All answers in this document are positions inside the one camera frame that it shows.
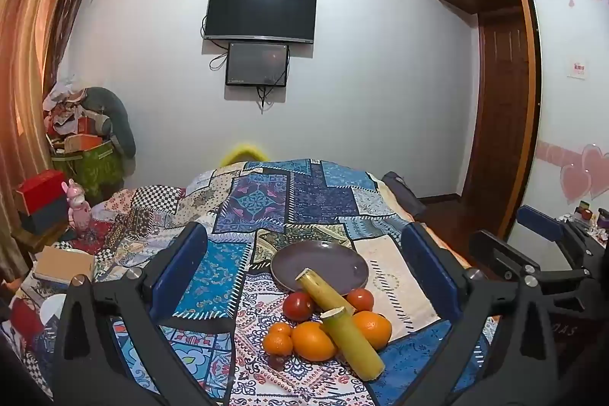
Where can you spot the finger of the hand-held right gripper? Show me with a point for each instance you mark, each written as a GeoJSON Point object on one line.
{"type": "Point", "coordinates": [499, 254]}
{"type": "Point", "coordinates": [537, 220]}

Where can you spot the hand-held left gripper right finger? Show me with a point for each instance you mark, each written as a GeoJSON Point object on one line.
{"type": "Point", "coordinates": [428, 275]}

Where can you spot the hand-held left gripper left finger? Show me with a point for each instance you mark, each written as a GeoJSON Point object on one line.
{"type": "Point", "coordinates": [183, 273]}

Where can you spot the red tomato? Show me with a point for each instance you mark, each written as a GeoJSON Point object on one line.
{"type": "Point", "coordinates": [297, 307]}
{"type": "Point", "coordinates": [361, 299]}

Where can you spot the large orange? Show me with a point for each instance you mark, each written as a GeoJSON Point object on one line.
{"type": "Point", "coordinates": [311, 342]}
{"type": "Point", "coordinates": [376, 330]}

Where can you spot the dark purple plate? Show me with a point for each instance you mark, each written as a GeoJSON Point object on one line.
{"type": "Point", "coordinates": [328, 265]}

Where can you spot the yellow sugarcane piece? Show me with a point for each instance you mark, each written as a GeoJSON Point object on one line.
{"type": "Point", "coordinates": [323, 289]}
{"type": "Point", "coordinates": [354, 346]}

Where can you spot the small tangerine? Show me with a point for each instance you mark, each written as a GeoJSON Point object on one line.
{"type": "Point", "coordinates": [277, 344]}
{"type": "Point", "coordinates": [281, 328]}

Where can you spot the brown chestnut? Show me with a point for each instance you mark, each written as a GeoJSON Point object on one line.
{"type": "Point", "coordinates": [276, 362]}

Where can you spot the dark red small jar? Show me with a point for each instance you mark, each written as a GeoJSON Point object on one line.
{"type": "Point", "coordinates": [586, 214]}

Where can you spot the pink heart stickers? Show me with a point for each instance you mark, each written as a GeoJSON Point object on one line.
{"type": "Point", "coordinates": [583, 173]}

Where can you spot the black and white checkered cloth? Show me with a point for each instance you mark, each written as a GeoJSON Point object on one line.
{"type": "Point", "coordinates": [157, 199]}

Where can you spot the dark grey bag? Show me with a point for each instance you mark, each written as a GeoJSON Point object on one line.
{"type": "Point", "coordinates": [402, 192]}

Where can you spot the brown wooden door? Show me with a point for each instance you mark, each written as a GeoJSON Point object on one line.
{"type": "Point", "coordinates": [502, 120]}

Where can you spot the cardboard box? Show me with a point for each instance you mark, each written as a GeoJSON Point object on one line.
{"type": "Point", "coordinates": [64, 263]}

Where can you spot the white sliding wardrobe door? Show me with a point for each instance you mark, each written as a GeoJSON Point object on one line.
{"type": "Point", "coordinates": [566, 101]}

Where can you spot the pink rabbit toy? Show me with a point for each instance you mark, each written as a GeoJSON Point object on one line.
{"type": "Point", "coordinates": [78, 208]}

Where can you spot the yellow fluffy item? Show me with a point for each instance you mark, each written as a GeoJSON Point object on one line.
{"type": "Point", "coordinates": [243, 153]}

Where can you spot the white bowl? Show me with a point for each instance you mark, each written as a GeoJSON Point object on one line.
{"type": "Point", "coordinates": [51, 308]}

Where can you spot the green patterned storage box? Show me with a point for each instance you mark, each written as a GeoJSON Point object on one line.
{"type": "Point", "coordinates": [90, 168]}

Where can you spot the patchwork printed blanket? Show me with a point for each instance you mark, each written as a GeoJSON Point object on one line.
{"type": "Point", "coordinates": [304, 196]}

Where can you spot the dark blue box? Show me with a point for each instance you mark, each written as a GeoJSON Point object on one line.
{"type": "Point", "coordinates": [45, 215]}

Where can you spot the red label sticker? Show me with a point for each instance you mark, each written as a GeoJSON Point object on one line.
{"type": "Point", "coordinates": [579, 68]}

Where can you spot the red box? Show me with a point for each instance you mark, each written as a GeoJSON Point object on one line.
{"type": "Point", "coordinates": [40, 189]}

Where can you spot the pile of boxes and clothes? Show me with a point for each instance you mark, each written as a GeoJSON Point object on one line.
{"type": "Point", "coordinates": [71, 116]}

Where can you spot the orange striped curtain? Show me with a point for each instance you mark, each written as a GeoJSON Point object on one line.
{"type": "Point", "coordinates": [33, 54]}

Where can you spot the small black wall monitor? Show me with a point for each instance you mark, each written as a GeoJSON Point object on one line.
{"type": "Point", "coordinates": [257, 63]}

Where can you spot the black wall television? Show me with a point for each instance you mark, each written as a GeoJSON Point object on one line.
{"type": "Point", "coordinates": [260, 12]}

